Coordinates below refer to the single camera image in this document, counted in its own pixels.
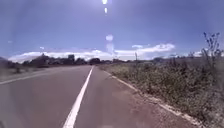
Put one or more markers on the reddish paved shoulder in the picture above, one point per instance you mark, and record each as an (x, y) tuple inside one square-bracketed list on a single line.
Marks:
[(110, 106)]

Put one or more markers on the white painted edge line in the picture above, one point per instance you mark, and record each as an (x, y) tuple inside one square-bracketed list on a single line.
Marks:
[(77, 104)]

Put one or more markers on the pale stone kerb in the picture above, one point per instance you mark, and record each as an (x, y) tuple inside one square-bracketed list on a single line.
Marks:
[(156, 101)]

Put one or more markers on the row of distant trees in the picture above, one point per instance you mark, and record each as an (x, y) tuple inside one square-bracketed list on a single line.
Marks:
[(50, 61)]

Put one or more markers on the dry scrub verge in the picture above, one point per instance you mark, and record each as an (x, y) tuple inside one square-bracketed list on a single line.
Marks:
[(173, 80)]

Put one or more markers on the grey asphalt road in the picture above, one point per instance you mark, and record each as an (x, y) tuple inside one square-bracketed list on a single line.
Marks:
[(43, 96)]

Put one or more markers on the dry roadside ground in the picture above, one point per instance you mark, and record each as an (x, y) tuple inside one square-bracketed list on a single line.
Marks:
[(13, 72)]

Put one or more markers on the tall thin bare shrub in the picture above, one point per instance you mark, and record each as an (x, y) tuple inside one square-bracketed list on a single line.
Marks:
[(211, 50)]

